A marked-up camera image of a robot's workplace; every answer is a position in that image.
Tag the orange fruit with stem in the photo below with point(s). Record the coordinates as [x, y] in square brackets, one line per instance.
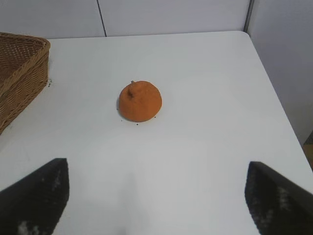
[140, 105]

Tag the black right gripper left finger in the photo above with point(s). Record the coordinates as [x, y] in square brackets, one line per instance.
[36, 195]

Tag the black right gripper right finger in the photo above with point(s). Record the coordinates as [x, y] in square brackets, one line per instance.
[278, 203]

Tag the brown woven wicker basket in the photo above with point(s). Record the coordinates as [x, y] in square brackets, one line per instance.
[17, 80]

